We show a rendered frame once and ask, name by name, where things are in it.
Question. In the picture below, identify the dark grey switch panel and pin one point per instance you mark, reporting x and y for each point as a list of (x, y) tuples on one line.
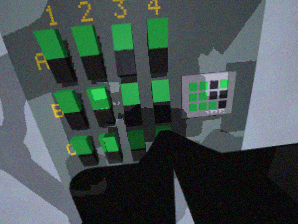
[(103, 77)]

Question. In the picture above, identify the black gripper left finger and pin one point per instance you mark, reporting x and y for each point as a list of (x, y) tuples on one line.
[(150, 182)]

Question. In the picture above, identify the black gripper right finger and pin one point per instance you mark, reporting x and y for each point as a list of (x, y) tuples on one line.
[(209, 178)]

